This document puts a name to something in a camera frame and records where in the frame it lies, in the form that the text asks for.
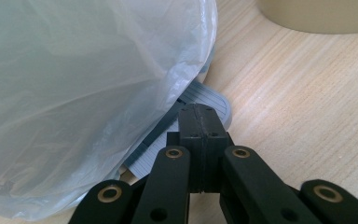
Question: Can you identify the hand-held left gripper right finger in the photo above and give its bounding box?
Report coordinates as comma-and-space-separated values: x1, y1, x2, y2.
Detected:
202, 104, 235, 193

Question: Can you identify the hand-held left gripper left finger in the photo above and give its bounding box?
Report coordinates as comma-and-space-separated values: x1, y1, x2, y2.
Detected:
166, 103, 205, 194

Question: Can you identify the translucent white trash bag liner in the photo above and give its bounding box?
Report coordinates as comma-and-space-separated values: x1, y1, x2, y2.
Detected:
0, 0, 219, 222

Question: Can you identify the beige drain basket container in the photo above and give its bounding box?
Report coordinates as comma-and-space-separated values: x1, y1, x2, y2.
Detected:
256, 0, 358, 35

